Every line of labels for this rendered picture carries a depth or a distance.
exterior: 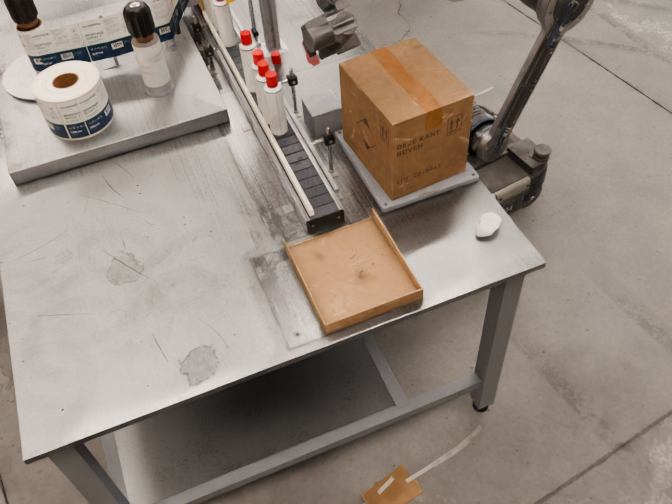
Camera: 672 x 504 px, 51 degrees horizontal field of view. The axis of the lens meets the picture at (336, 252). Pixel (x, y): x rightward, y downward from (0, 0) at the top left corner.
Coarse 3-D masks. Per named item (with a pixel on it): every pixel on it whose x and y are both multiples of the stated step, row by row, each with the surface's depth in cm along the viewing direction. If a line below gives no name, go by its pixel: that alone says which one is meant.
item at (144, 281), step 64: (0, 0) 277; (64, 0) 274; (256, 0) 267; (320, 64) 238; (0, 128) 225; (0, 192) 206; (64, 192) 204; (128, 192) 203; (192, 192) 201; (256, 192) 200; (448, 192) 196; (0, 256) 190; (64, 256) 188; (128, 256) 187; (192, 256) 186; (256, 256) 185; (448, 256) 181; (512, 256) 180; (64, 320) 175; (128, 320) 174; (192, 320) 172; (256, 320) 171; (384, 320) 169; (64, 384) 163; (128, 384) 162; (192, 384) 161; (64, 448) 154
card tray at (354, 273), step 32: (352, 224) 189; (288, 256) 183; (320, 256) 183; (352, 256) 182; (384, 256) 182; (320, 288) 176; (352, 288) 176; (384, 288) 175; (416, 288) 174; (320, 320) 168; (352, 320) 168
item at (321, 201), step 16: (240, 64) 232; (256, 96) 220; (288, 128) 210; (288, 144) 205; (288, 160) 200; (304, 160) 200; (288, 176) 196; (304, 176) 196; (304, 192) 192; (320, 192) 191; (304, 208) 188; (320, 208) 188; (336, 208) 187
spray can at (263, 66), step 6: (264, 60) 198; (258, 66) 196; (264, 66) 196; (258, 72) 198; (264, 72) 197; (258, 78) 199; (264, 78) 198; (258, 84) 200; (264, 84) 199; (258, 90) 203; (264, 96) 203; (264, 102) 204; (264, 108) 206; (264, 114) 208
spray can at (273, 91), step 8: (272, 72) 194; (272, 80) 193; (264, 88) 196; (272, 88) 195; (280, 88) 196; (272, 96) 196; (280, 96) 197; (272, 104) 198; (280, 104) 199; (272, 112) 201; (280, 112) 201; (272, 120) 203; (280, 120) 203; (272, 128) 206; (280, 128) 205
